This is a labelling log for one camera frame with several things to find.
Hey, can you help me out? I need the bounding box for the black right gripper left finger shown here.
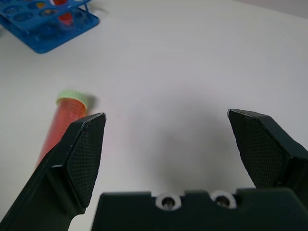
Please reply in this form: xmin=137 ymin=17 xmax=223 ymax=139
xmin=0 ymin=112 xmax=107 ymax=231

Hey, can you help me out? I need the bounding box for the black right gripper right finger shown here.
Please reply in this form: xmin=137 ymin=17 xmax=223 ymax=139
xmin=227 ymin=109 xmax=308 ymax=191

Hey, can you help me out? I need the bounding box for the red tube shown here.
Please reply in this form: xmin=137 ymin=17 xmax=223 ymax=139
xmin=36 ymin=89 xmax=89 ymax=169
xmin=52 ymin=0 xmax=76 ymax=28

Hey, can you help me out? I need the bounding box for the blue test tube rack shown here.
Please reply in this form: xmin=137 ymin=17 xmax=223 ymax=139
xmin=0 ymin=0 xmax=101 ymax=54

